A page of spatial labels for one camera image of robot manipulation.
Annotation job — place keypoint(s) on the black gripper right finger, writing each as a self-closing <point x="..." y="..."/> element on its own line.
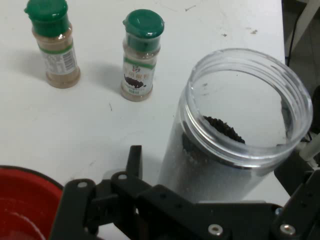
<point x="305" y="200"/>

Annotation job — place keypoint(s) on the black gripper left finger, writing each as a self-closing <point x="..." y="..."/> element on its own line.
<point x="112" y="200"/>

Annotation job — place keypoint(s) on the clear jar of black seeds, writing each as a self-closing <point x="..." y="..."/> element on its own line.
<point x="200" y="175"/>

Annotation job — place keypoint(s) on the red bowl with black rim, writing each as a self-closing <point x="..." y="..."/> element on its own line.
<point x="25" y="205"/>

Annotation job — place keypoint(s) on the green-capped spice bottle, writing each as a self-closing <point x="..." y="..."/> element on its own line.
<point x="53" y="45"/>
<point x="140" y="62"/>

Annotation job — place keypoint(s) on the white table frame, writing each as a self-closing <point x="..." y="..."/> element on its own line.
<point x="307" y="17"/>

